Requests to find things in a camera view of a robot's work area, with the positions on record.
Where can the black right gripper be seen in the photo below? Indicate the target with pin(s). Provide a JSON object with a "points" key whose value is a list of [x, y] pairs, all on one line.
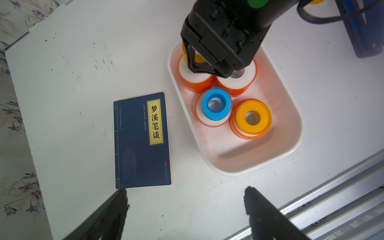
{"points": [[214, 41]]}

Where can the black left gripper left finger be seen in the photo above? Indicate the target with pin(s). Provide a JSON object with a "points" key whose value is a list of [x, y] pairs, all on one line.
{"points": [[107, 222]]}

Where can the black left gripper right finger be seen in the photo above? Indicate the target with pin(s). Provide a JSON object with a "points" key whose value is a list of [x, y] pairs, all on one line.
{"points": [[266, 221]]}

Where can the orange sealing tape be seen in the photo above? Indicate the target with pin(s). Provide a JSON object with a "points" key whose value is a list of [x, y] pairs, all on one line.
{"points": [[239, 81], [196, 83], [204, 120], [250, 119]]}

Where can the blue sealing tape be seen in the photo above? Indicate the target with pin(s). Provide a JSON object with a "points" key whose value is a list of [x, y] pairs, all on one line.
{"points": [[216, 104]]}

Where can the white storage box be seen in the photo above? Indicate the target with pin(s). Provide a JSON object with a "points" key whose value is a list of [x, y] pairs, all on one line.
{"points": [[221, 149]]}

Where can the orange sealing tape bottom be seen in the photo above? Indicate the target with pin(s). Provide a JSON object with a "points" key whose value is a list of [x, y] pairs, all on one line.
{"points": [[250, 119]]}

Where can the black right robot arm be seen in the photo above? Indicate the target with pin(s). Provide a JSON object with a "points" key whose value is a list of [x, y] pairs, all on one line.
{"points": [[257, 15]]}

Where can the blue book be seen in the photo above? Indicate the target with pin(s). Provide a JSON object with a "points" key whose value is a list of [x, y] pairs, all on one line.
{"points": [[142, 149]]}

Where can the aluminium front rail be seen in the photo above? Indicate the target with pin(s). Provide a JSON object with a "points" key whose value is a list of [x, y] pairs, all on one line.
{"points": [[349, 206]]}

